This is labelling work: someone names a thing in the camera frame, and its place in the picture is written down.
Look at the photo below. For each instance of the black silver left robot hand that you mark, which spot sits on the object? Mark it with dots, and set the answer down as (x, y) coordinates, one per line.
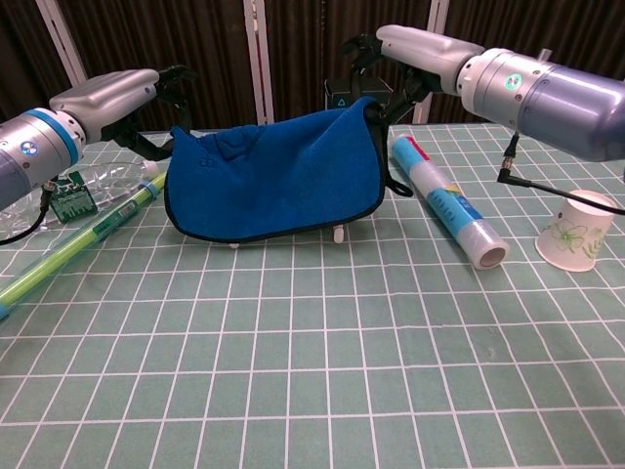
(107, 98)

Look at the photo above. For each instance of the white partition post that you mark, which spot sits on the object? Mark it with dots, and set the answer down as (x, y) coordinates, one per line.
(61, 39)
(437, 14)
(259, 63)

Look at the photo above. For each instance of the small black cardboard box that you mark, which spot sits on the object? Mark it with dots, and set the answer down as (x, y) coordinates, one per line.
(342, 93)

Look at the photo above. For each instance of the roll of plastic bags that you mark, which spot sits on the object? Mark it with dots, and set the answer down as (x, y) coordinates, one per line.
(449, 205)

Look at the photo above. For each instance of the green blue water pump toy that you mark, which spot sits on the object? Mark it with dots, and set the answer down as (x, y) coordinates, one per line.
(73, 246)

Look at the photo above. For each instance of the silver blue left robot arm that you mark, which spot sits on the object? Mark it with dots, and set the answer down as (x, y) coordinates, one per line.
(29, 151)

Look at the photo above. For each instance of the clear plastic water bottle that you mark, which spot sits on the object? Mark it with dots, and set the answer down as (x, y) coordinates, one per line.
(107, 178)

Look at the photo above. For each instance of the blue towel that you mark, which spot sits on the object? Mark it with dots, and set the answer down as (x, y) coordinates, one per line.
(278, 181)

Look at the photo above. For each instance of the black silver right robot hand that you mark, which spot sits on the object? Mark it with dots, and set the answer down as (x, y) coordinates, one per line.
(429, 54)

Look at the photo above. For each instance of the white floral paper cup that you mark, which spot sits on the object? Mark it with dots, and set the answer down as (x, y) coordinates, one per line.
(571, 234)

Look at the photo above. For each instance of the dark brown curtain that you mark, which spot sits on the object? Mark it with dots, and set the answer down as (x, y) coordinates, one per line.
(171, 34)

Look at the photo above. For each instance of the green checkered tablecloth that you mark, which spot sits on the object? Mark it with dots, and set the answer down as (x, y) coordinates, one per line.
(317, 366)

